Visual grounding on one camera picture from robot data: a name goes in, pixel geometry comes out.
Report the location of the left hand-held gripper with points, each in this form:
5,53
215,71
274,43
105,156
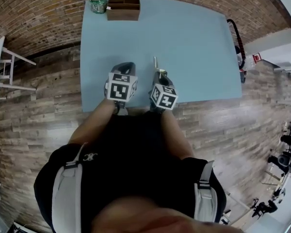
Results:
118,91

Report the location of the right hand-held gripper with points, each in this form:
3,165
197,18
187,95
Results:
163,98

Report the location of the person's left forearm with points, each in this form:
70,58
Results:
94,122

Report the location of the person's right forearm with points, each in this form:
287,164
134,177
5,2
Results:
178,135

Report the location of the light blue table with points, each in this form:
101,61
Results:
184,47

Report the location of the person's black shirt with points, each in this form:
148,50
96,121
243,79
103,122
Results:
135,159

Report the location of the brown wooden organizer box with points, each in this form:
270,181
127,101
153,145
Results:
123,13

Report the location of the green plastic bottle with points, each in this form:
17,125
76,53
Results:
98,2

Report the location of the clear plastic bottle red cap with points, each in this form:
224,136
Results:
254,58

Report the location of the white chair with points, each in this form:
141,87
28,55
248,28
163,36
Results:
8,67

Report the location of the person's face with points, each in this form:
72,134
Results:
160,217

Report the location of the black camera equipment cluster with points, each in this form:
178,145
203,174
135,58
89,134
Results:
287,158

